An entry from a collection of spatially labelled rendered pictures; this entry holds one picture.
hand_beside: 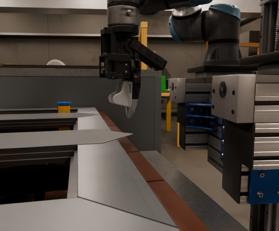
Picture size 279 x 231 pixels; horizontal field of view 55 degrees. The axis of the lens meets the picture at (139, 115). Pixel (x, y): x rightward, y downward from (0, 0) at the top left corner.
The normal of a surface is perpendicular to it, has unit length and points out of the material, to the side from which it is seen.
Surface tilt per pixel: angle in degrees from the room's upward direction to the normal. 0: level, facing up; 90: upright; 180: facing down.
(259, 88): 90
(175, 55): 90
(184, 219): 0
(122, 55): 90
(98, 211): 0
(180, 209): 0
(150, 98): 90
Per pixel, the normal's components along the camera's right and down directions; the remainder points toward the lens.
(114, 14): -0.41, 0.11
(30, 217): 0.00, -0.99
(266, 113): 0.08, 0.12
